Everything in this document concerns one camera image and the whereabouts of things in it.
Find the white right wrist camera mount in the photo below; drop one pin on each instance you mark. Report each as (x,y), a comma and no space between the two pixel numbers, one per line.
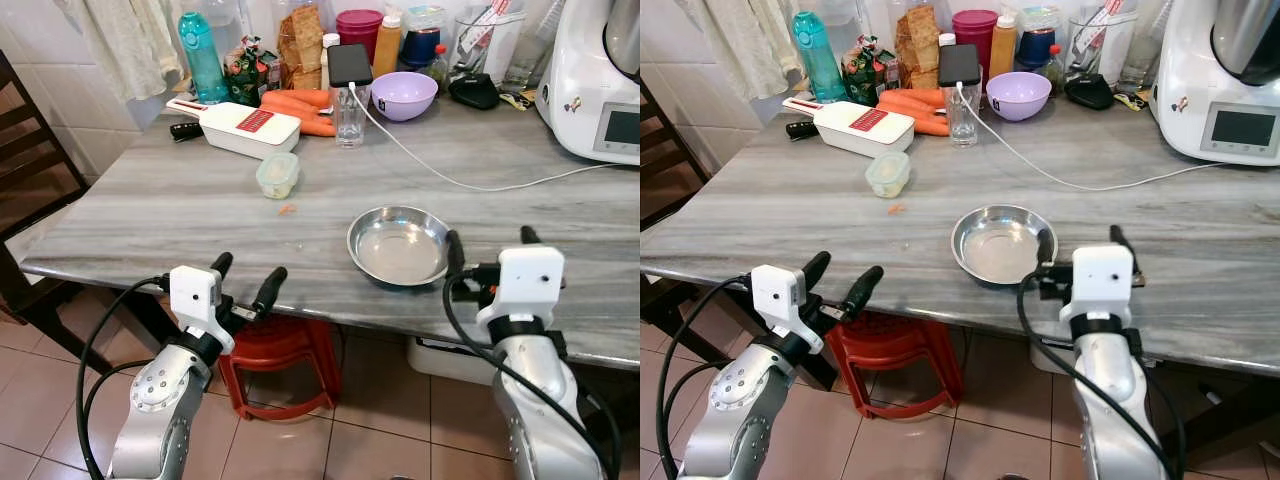
(528,280)
(1100,280)

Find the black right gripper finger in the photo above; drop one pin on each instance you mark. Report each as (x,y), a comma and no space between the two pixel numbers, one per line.
(529,237)
(1122,240)
(456,255)
(1046,250)

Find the pale hanging cloth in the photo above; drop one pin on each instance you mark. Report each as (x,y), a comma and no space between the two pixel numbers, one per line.
(740,45)
(125,45)

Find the green snack bag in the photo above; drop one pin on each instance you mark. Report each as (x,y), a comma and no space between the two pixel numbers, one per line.
(250,75)
(868,72)

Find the teal water bottle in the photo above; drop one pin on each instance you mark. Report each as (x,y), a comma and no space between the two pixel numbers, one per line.
(203,60)
(817,60)

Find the white kitchen food processor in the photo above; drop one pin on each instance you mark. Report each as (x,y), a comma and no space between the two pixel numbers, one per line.
(580,90)
(1190,100)

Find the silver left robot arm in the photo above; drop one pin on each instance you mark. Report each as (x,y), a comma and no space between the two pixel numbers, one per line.
(165,390)
(745,395)

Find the yellow black key bunch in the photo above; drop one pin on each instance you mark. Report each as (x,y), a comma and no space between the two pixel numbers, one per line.
(1131,101)
(516,101)

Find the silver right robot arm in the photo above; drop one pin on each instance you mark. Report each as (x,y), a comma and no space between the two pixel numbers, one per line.
(540,400)
(1110,390)

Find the orange sauce bottle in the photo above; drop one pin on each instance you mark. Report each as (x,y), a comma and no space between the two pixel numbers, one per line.
(387,48)
(1003,48)

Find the bagged brown bread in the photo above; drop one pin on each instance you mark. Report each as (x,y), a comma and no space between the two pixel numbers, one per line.
(300,45)
(917,45)

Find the small black remote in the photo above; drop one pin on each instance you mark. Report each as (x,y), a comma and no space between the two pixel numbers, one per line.
(799,129)
(186,131)

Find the small red-capped bottle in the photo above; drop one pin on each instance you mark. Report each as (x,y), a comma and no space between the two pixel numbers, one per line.
(439,66)
(1054,66)

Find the black power bank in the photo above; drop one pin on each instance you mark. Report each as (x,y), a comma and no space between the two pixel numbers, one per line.
(959,65)
(349,65)

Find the red plastic stool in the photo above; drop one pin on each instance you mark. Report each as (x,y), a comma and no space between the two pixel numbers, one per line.
(280,345)
(890,350)

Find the small green-lidded clear container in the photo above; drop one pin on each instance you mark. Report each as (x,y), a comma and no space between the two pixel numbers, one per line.
(277,176)
(887,175)

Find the white plastic box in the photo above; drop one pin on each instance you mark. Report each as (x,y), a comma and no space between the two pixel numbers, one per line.
(450,362)

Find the black pouch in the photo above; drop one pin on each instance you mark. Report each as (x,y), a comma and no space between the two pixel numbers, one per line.
(1089,92)
(474,92)

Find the clear drinking glass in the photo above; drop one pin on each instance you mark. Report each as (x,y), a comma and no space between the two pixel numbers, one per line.
(962,120)
(351,120)

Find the clear utensil holder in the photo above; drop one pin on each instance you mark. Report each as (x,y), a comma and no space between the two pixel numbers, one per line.
(490,45)
(1100,45)

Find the maroon plastic container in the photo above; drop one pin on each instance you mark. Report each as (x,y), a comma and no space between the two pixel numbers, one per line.
(358,28)
(973,28)

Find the round steel plate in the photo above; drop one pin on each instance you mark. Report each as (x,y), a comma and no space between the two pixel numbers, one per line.
(398,250)
(1000,248)

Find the orange carrots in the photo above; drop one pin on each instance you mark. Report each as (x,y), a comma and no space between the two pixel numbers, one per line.
(300,108)
(915,107)

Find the clear glass jug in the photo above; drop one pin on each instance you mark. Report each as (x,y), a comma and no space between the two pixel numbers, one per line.
(1142,55)
(530,55)

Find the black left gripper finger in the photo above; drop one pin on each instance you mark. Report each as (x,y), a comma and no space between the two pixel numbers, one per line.
(816,268)
(270,290)
(862,290)
(221,265)

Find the dark wooden chair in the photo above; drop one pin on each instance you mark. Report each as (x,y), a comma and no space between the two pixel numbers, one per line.
(668,160)
(35,170)

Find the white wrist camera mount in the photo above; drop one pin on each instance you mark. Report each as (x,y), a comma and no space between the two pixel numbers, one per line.
(775,292)
(193,295)
(528,280)
(1100,280)

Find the dark blue jar clear lid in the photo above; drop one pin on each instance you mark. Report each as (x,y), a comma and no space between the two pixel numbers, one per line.
(421,45)
(1036,45)

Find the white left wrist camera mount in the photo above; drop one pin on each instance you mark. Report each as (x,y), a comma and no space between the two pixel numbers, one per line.
(193,295)
(775,292)

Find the purple plastic bowl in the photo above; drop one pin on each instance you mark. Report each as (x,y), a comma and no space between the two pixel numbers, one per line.
(404,95)
(1018,95)

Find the white slicer with red blade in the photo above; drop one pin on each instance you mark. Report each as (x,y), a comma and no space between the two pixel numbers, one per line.
(245,128)
(860,127)

